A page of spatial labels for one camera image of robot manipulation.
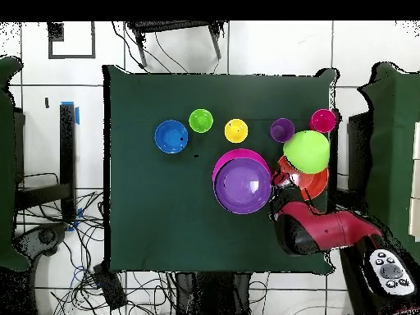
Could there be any large orange bowl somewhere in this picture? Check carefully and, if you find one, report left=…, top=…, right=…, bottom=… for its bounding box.
left=276, top=155, right=330, bottom=202

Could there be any green bowl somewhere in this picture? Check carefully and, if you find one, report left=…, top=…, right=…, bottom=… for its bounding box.
left=282, top=130, right=331, bottom=175

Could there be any purple bowl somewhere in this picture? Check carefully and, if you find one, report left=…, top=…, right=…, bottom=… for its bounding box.
left=213, top=157, right=273, bottom=215

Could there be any large pink bowl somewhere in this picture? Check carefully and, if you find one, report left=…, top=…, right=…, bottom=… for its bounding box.
left=212, top=148, right=272, bottom=182

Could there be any purple cup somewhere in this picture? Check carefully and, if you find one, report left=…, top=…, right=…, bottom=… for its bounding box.
left=269, top=117, right=295, bottom=144

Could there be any yellow cup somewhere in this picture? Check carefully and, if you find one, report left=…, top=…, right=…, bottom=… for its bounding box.
left=224, top=118, right=249, bottom=144

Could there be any pink cup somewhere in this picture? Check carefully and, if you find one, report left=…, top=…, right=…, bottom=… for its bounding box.
left=309, top=108, right=338, bottom=135

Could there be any green cup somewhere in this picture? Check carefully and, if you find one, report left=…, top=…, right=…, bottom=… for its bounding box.
left=189, top=108, right=214, bottom=134

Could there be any green cloth side table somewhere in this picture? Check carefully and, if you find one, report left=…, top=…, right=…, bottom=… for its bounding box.
left=356, top=61, right=420, bottom=263
left=0, top=55, right=32, bottom=272

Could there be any blue bowl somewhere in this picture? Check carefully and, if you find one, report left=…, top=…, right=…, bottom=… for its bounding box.
left=154, top=120, right=189, bottom=154

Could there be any dark green tablecloth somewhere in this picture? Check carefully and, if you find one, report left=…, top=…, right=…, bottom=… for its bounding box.
left=102, top=64, right=339, bottom=275

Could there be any black stool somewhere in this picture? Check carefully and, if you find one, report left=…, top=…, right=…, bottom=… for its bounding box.
left=125, top=21, right=228, bottom=69

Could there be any black power box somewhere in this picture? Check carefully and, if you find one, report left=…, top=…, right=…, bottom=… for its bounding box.
left=92, top=263, right=128, bottom=311

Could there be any blue tape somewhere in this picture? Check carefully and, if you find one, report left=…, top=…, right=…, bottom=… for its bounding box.
left=60, top=100, right=80, bottom=126

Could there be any black metal post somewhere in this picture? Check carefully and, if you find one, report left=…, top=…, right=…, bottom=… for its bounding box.
left=327, top=130, right=340, bottom=211

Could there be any black metal frame beam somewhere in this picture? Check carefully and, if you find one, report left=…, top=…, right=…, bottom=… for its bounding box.
left=14, top=103, right=77, bottom=221

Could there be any tangle of cables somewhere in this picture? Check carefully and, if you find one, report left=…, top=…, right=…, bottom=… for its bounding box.
left=14, top=171, right=185, bottom=315

